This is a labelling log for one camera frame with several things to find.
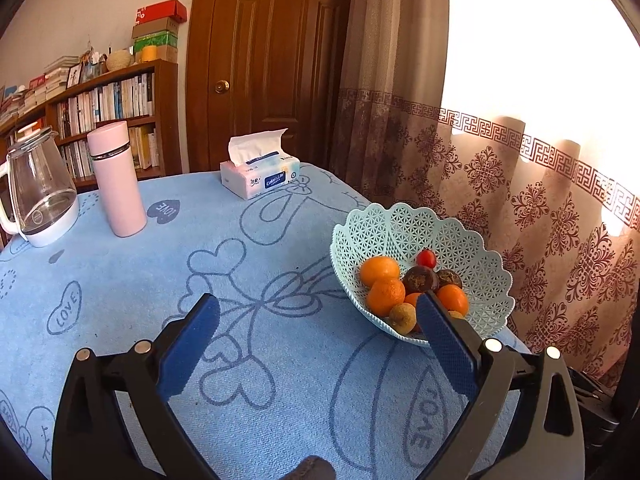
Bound wooden bookshelf with books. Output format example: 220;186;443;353
1;60;182;192

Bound teal lattice fruit basket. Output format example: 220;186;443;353
330;203;515;348

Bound glass kettle white handle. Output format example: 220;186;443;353
1;122;79;248

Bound large smooth orange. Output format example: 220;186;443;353
359;256;400;287

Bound dark brown passion fruit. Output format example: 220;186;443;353
437;269;463;288

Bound stacked boxes on shelf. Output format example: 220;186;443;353
131;0;188;63

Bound small red tomato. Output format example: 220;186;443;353
416;248;437;269

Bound grey gloved hand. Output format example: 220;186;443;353
281;455;336;480

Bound brown wooden door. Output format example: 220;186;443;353
186;0;350;171

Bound dark purple mangosteen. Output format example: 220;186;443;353
402;266;439;295

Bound pink thermos bottle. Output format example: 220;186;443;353
87;122;146;237

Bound mandarin orange with stem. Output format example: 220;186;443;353
366;278;406;318

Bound white tissue pack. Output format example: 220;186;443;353
220;128;300;200

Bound patterned beige curtain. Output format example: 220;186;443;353
331;0;639;386

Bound light blue love tablecloth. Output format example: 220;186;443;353
1;165;466;479

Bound green brown kiwi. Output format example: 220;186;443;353
387;302;416;336

